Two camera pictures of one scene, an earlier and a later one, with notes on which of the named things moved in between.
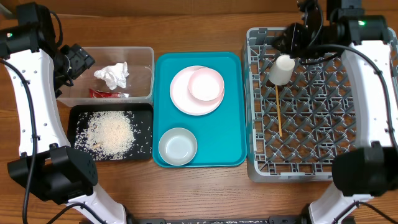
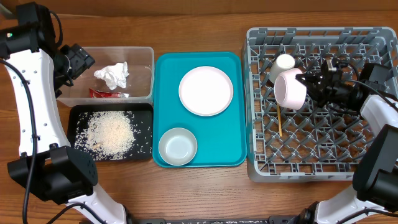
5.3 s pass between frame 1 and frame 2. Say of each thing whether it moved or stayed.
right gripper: moved
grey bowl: stayed
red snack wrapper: stayed
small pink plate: moved
